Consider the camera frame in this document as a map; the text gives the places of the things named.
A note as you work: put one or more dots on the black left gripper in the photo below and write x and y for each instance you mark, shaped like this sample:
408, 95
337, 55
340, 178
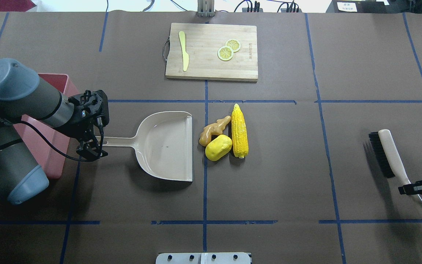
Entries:
76, 127

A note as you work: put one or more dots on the beige hand brush black bristles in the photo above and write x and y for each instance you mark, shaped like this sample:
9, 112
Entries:
390, 162

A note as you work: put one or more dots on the beige plastic dustpan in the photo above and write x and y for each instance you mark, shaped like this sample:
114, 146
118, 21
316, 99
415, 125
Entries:
163, 145

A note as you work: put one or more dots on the tan toy ginger root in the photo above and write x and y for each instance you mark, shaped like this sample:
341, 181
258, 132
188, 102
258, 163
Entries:
215, 129

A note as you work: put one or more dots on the yellow toy corn cob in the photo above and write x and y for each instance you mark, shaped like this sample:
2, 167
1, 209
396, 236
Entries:
239, 133

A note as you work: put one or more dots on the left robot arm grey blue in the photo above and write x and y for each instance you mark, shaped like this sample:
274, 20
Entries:
23, 92

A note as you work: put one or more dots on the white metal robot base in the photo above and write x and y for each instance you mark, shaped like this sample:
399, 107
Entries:
204, 258

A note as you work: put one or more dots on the pink plastic bin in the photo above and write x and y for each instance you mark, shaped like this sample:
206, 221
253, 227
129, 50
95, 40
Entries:
51, 162

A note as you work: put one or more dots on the yellow plastic knife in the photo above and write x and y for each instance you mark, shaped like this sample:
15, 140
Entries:
185, 55

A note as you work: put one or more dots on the wooden cutting board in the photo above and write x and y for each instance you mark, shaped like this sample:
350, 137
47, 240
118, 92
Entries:
202, 43

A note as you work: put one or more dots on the lemon slice lower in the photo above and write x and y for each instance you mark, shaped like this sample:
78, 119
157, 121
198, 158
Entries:
225, 53

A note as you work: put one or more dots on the lemon slice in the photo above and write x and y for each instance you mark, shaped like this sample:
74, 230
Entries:
234, 44
225, 53

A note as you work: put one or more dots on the lemon slice upper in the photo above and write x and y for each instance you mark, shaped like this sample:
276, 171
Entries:
234, 44

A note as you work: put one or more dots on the black box with label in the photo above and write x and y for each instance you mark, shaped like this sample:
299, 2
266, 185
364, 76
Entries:
357, 6

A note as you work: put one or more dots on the grey metal post bracket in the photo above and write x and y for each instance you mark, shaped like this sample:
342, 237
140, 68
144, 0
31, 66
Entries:
205, 8

